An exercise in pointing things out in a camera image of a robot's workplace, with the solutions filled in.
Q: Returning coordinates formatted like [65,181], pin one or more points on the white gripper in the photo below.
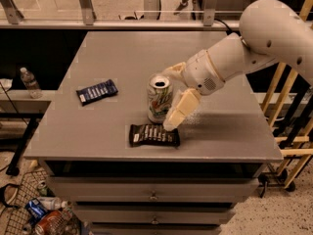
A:
[200,70]

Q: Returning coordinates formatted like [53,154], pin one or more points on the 7up soda can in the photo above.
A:
[160,95]

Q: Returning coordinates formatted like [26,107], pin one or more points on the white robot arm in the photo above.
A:
[270,32]

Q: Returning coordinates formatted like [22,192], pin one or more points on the black chocolate rxbar wrapper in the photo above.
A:
[153,135]

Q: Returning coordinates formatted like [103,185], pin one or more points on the blue rxbar wrapper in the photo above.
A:
[96,92]

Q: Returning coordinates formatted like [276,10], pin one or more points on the green can in basket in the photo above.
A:
[42,188]

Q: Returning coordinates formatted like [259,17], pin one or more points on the red soda can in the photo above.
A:
[51,224]

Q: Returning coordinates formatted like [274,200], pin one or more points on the grey drawer cabinet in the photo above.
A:
[117,189]

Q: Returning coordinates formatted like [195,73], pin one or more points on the clear plastic water bottle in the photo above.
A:
[30,83]

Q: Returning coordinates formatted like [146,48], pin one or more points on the grey side bench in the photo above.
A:
[22,114]

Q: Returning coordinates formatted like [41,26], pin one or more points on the plastic bottle in basket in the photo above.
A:
[52,203]

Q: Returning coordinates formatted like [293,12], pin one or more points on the blue snack bag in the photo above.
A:
[36,209]

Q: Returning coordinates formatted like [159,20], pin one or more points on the wire mesh basket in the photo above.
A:
[21,222]

